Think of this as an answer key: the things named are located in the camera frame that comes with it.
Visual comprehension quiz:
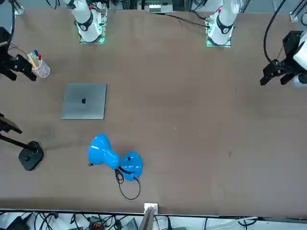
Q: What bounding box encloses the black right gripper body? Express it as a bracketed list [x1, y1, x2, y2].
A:
[0, 26, 14, 58]

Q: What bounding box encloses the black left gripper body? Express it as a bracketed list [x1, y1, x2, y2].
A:
[282, 30, 303, 62]

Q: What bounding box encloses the black desktop phone stand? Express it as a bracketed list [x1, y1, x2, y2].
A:
[0, 119, 45, 172]

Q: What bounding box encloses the yellow flat stick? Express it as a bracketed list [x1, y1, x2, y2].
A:
[27, 53, 39, 69]

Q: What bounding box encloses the clear plastic pen cup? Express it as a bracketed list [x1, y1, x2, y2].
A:
[31, 58, 51, 79]

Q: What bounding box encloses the silver closed laptop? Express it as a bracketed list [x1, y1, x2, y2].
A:
[61, 82, 108, 120]

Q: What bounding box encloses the blue desk lamp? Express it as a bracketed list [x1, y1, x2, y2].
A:
[87, 133, 144, 182]

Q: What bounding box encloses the grey metal block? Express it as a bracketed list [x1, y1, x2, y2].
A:
[148, 2, 169, 14]

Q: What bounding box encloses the black power adapter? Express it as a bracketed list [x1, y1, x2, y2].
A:
[6, 215, 31, 230]

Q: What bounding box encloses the red and black connector box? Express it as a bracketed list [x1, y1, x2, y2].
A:
[88, 216, 103, 230]

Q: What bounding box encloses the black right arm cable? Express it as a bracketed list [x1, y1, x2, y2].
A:
[7, 0, 19, 36]

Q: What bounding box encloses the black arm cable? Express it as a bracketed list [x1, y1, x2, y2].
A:
[7, 0, 19, 36]
[263, 0, 287, 64]

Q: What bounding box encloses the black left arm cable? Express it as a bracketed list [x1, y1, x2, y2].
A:
[263, 0, 287, 64]

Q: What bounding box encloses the black left base cable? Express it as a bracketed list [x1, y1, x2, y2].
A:
[153, 11, 209, 28]

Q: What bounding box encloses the white cable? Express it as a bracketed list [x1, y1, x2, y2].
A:
[222, 216, 259, 227]

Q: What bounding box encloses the aluminium camera post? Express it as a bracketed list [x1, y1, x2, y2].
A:
[139, 203, 159, 230]

